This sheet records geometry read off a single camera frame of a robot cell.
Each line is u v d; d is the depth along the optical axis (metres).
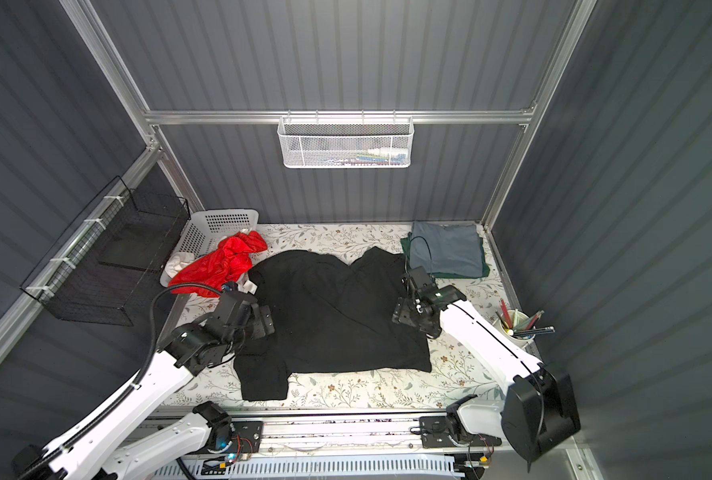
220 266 0.93
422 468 0.71
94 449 0.40
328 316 0.95
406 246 1.11
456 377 0.83
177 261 0.95
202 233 1.14
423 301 0.60
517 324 0.84
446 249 1.05
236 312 0.57
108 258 0.75
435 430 0.74
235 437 0.72
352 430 0.76
